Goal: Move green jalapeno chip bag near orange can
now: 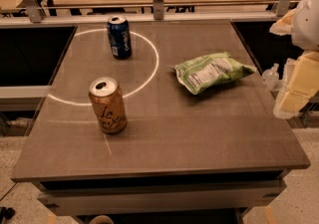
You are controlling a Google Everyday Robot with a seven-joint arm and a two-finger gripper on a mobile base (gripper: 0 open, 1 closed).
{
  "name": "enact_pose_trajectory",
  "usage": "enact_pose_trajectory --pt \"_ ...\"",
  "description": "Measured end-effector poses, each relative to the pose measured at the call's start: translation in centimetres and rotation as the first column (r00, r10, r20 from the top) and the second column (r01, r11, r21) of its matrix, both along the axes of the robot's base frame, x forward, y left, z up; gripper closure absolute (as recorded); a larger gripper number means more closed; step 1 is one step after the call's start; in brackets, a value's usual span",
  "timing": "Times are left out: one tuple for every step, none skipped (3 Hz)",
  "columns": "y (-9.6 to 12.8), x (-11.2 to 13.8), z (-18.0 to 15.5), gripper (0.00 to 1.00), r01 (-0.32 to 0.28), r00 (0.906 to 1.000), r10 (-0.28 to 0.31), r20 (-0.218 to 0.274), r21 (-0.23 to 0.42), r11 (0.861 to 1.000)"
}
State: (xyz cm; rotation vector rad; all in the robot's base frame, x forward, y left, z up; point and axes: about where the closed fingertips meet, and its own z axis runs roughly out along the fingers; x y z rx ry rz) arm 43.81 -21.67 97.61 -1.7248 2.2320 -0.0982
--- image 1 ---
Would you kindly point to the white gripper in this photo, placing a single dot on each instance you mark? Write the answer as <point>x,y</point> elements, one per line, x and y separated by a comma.
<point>307,24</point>

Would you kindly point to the green jalapeno chip bag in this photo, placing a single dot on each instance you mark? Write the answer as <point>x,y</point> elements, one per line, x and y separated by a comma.
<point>210,70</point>

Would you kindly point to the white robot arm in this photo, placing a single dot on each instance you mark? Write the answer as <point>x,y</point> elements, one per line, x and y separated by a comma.
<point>302,24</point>

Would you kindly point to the blue Pepsi can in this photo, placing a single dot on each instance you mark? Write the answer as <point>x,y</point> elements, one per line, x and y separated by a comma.
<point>119,37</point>

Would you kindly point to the orange LaCroix can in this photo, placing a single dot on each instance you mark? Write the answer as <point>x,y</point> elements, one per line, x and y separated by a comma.
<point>107,101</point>

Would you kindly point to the clear sanitizer bottle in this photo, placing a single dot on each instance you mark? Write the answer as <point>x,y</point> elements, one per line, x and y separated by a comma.
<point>271,77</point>

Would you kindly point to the black object on floor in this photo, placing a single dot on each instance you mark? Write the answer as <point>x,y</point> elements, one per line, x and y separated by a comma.
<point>6,214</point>

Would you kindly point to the left metal rail bracket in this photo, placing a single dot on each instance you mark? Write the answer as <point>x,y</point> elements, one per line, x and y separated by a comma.
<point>34,11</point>

